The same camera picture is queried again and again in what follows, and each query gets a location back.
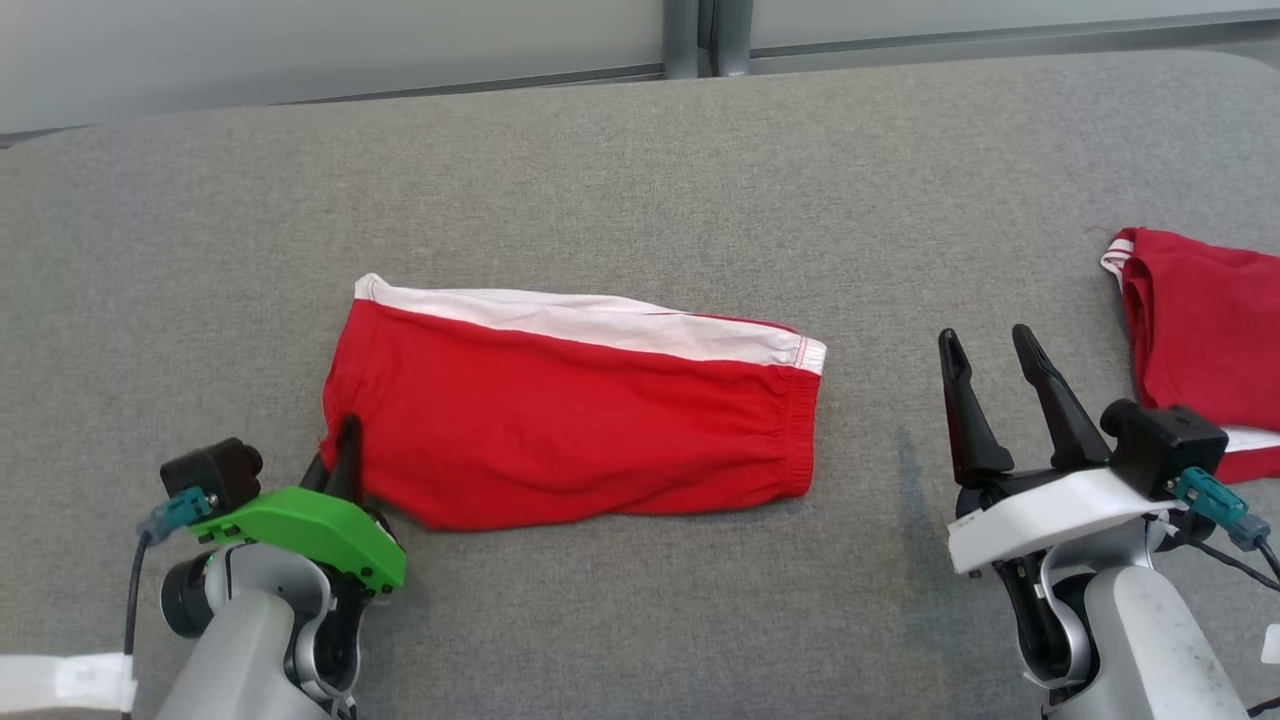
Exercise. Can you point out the grey wall base rail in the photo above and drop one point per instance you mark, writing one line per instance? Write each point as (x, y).
(500, 86)
(1000, 30)

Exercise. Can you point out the red shorts white stripe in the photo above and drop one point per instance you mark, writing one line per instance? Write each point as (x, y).
(560, 430)

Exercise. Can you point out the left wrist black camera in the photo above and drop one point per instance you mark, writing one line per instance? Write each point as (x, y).
(215, 470)

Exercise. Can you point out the wrist black camera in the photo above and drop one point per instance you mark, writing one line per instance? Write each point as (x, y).
(215, 470)
(1165, 445)

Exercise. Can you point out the camera teal connector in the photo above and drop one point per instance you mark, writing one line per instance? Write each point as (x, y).
(180, 512)
(1215, 500)

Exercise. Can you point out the red white T-shirt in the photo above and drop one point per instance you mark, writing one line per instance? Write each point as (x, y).
(1210, 330)

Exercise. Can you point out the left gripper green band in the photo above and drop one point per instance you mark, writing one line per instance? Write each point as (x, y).
(310, 525)

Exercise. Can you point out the grey partition post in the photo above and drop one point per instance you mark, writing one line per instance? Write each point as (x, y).
(733, 35)
(682, 35)

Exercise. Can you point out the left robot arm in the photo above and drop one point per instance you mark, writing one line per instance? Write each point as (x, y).
(240, 650)

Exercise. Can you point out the right camera teal connector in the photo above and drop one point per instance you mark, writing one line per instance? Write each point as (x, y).
(1215, 500)

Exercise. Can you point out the left camera teal connector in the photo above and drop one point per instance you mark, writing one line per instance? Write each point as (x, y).
(180, 512)

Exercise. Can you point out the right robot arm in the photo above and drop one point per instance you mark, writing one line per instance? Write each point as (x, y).
(1140, 640)

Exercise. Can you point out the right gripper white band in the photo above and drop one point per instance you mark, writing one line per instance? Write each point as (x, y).
(1050, 510)

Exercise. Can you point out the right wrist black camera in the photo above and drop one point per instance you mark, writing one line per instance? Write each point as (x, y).
(1165, 445)

